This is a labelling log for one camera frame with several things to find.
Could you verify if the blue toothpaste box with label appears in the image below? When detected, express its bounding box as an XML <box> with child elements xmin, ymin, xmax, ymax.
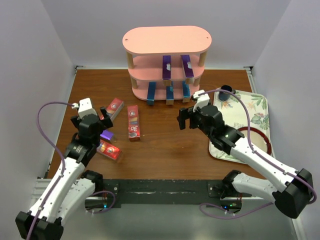
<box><xmin>146</xmin><ymin>81</ymin><xmax>157</xmax><ymax>106</ymax></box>

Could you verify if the purple toothpaste box with label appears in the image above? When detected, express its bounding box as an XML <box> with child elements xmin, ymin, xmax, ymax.
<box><xmin>162</xmin><ymin>55</ymin><xmax>172</xmax><ymax>87</ymax></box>

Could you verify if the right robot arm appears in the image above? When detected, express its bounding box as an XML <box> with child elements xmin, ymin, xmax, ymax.
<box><xmin>177</xmin><ymin>105</ymin><xmax>317</xmax><ymax>219</ymax></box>

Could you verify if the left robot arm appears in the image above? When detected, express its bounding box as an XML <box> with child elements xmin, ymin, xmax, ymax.
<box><xmin>15</xmin><ymin>103</ymin><xmax>113</xmax><ymax>240</ymax></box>

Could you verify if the pink three-tier shelf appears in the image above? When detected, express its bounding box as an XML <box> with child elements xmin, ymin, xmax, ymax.
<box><xmin>122</xmin><ymin>25</ymin><xmax>212</xmax><ymax>105</ymax></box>

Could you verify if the red toothpaste box upper left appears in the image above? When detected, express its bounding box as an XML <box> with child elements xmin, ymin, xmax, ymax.
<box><xmin>106</xmin><ymin>98</ymin><xmax>125</xmax><ymax>122</ymax></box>

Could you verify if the red toothpaste box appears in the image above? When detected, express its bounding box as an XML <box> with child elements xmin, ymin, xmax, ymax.
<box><xmin>106</xmin><ymin>98</ymin><xmax>125</xmax><ymax>122</ymax></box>
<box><xmin>127</xmin><ymin>105</ymin><xmax>141</xmax><ymax>141</ymax></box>
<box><xmin>96</xmin><ymin>139</ymin><xmax>122</xmax><ymax>162</ymax></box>

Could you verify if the red toothpaste box lower left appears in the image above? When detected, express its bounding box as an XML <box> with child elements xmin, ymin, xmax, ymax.
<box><xmin>96</xmin><ymin>139</ymin><xmax>122</xmax><ymax>162</ymax></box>

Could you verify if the red toothpaste box middle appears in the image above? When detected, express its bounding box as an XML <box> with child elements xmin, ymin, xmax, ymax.
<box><xmin>127</xmin><ymin>105</ymin><xmax>141</xmax><ymax>141</ymax></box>

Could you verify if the dark blue mug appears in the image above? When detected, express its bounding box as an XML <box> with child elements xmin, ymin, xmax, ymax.
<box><xmin>218</xmin><ymin>85</ymin><xmax>236</xmax><ymax>102</ymax></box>

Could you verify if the floral serving tray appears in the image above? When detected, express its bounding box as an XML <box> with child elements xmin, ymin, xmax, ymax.
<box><xmin>208</xmin><ymin>87</ymin><xmax>273</xmax><ymax>165</ymax></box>

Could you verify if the red rimmed plate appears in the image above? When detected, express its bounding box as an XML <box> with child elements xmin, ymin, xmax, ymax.
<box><xmin>238</xmin><ymin>126</ymin><xmax>272</xmax><ymax>156</ymax></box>

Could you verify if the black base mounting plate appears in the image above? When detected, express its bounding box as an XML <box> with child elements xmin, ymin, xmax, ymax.
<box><xmin>103</xmin><ymin>179</ymin><xmax>240</xmax><ymax>208</ymax></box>

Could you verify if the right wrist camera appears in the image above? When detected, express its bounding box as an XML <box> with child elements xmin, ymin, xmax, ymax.
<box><xmin>191</xmin><ymin>90</ymin><xmax>210</xmax><ymax>112</ymax></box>

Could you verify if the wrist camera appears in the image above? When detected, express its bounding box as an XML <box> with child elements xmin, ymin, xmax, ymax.
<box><xmin>71</xmin><ymin>97</ymin><xmax>98</xmax><ymax>119</ymax></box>
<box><xmin>191</xmin><ymin>90</ymin><xmax>210</xmax><ymax>112</ymax></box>

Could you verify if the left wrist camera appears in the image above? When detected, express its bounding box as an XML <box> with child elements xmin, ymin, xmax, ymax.
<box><xmin>71</xmin><ymin>97</ymin><xmax>98</xmax><ymax>119</ymax></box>

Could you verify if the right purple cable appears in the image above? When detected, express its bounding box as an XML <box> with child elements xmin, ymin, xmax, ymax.
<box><xmin>199</xmin><ymin>87</ymin><xmax>315</xmax><ymax>221</ymax></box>

